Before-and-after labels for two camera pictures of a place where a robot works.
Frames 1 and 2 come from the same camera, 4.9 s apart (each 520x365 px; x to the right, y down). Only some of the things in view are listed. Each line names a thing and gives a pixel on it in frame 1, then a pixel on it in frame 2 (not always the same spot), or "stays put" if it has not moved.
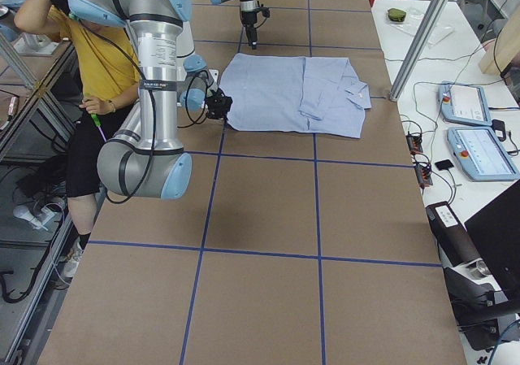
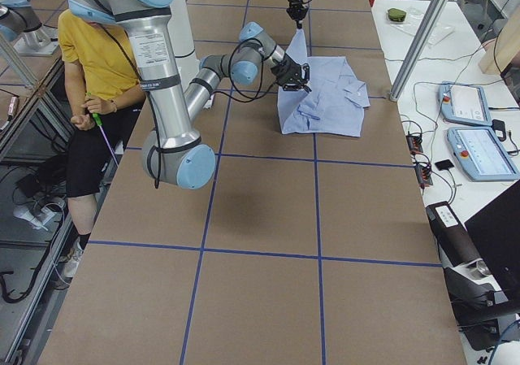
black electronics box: (456, 245) stays put
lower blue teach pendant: (481, 155) stays put
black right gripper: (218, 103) → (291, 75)
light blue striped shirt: (291, 93) stays put
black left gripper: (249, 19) → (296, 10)
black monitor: (496, 227) stays put
